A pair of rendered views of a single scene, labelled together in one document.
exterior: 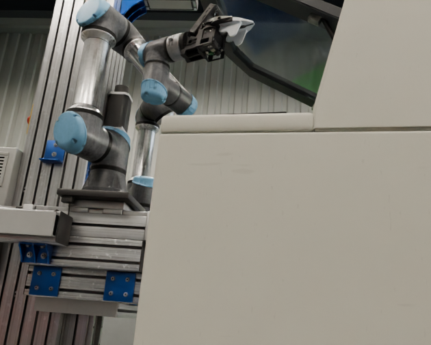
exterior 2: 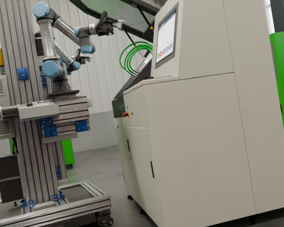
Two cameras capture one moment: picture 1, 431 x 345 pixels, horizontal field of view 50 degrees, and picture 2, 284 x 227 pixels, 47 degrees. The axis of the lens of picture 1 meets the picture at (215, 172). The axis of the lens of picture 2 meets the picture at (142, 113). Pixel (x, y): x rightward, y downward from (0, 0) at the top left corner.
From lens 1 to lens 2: 1.42 m
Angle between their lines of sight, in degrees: 32
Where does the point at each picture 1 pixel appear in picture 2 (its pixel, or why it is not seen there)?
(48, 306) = (48, 140)
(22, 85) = not seen: outside the picture
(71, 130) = (53, 69)
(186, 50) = (98, 32)
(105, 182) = (65, 86)
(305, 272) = (183, 111)
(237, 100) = not seen: outside the picture
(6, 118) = not seen: outside the picture
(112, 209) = (71, 97)
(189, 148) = (152, 88)
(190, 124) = (150, 82)
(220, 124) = (158, 81)
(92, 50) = (47, 29)
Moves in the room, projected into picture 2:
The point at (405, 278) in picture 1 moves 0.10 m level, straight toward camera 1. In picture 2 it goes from (201, 109) to (205, 109)
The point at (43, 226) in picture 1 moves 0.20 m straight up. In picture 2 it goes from (55, 110) to (50, 82)
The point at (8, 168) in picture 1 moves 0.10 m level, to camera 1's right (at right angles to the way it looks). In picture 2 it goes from (5, 86) to (19, 84)
